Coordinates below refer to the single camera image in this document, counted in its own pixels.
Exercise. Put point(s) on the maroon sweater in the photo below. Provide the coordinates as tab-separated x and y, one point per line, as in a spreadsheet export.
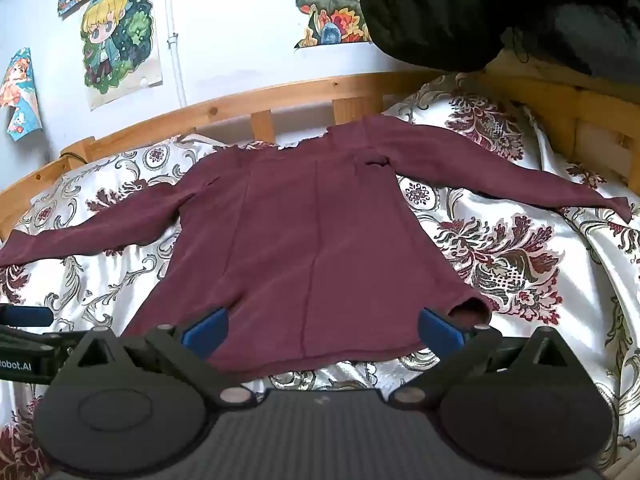
300	235

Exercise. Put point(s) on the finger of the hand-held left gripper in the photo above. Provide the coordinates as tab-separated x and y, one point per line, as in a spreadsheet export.
25	316

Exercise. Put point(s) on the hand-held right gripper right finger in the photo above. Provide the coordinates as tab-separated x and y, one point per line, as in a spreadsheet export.
441	334

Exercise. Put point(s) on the white floral satin blanket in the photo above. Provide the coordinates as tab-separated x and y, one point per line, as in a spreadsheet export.
500	260

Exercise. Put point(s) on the white wall pipe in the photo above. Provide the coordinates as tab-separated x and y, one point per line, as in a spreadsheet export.
176	35

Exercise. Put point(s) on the curled orange-haired figure wall poster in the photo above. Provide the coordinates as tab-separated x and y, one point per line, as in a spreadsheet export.
20	95

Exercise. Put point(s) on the black quilted jacket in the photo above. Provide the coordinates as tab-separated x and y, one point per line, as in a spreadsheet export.
475	10

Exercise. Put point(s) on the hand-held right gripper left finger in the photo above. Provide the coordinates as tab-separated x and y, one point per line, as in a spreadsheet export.
205	334

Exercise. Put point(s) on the wooden bed frame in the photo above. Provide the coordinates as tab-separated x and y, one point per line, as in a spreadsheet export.
225	107

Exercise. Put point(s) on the colourful landscape wall poster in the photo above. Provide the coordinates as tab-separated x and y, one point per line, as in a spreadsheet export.
325	5

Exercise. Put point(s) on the blond cartoon figure wall poster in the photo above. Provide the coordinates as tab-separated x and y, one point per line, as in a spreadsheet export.
120	45

